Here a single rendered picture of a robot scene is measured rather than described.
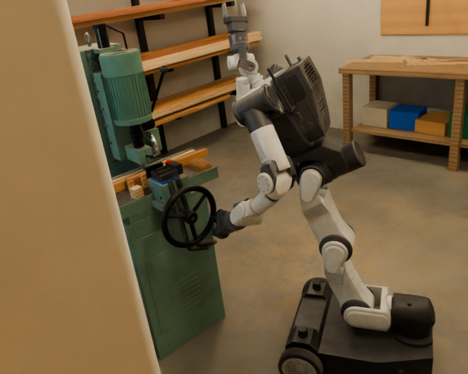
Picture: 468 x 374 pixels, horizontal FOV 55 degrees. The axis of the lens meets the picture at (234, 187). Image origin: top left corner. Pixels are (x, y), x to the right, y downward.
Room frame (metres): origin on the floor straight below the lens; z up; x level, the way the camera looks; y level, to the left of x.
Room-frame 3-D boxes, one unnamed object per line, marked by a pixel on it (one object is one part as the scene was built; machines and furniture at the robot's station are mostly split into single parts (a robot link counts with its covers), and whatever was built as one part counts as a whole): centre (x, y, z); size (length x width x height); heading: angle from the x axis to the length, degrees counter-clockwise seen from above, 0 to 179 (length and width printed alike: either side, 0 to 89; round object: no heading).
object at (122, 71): (2.03, 0.42, 1.35); 0.18 x 0.18 x 0.31
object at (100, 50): (2.15, 0.50, 1.53); 0.08 x 0.08 x 0.17; 37
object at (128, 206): (1.96, 0.34, 0.87); 0.61 x 0.30 x 0.06; 127
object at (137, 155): (2.05, 0.43, 1.03); 0.14 x 0.07 x 0.09; 37
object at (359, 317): (1.65, -0.55, 0.28); 0.21 x 0.20 x 0.13; 67
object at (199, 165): (2.12, 0.16, 0.92); 0.14 x 0.09 x 0.04; 37
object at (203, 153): (2.09, 0.34, 0.92); 0.56 x 0.02 x 0.04; 127
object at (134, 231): (2.13, 0.49, 0.76); 0.57 x 0.45 x 0.09; 37
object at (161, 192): (1.89, 0.29, 0.91); 0.15 x 0.14 x 0.09; 127
